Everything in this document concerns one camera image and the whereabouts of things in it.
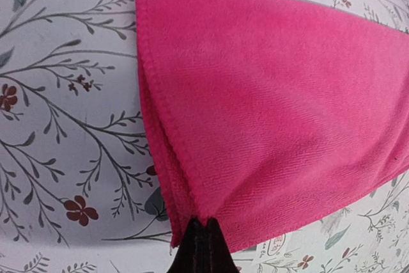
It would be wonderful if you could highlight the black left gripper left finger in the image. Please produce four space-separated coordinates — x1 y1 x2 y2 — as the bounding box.
167 218 205 273

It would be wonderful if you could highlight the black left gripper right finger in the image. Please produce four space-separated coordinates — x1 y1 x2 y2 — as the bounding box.
204 218 239 273

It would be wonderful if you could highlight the pink towel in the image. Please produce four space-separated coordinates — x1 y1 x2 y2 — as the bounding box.
135 0 408 252

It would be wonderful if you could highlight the floral tablecloth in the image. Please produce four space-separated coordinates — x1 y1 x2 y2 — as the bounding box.
1 0 408 272

